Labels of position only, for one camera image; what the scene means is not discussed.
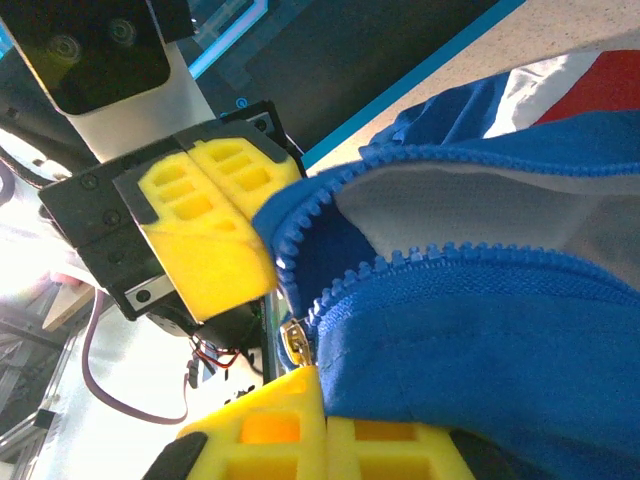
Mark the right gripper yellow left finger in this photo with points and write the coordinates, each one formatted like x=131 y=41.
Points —
x=270 y=435

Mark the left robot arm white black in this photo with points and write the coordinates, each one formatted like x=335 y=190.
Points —
x=30 y=240

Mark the silver zipper slider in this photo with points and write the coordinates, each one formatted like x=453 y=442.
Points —
x=297 y=345

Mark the blue red white hooded jacket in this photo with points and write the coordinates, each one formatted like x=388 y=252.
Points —
x=475 y=350

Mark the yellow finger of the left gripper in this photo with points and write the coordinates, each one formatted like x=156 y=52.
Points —
x=250 y=170
x=215 y=270

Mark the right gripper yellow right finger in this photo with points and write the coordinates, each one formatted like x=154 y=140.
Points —
x=395 y=452

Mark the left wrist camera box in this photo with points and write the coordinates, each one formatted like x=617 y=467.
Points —
x=90 y=55

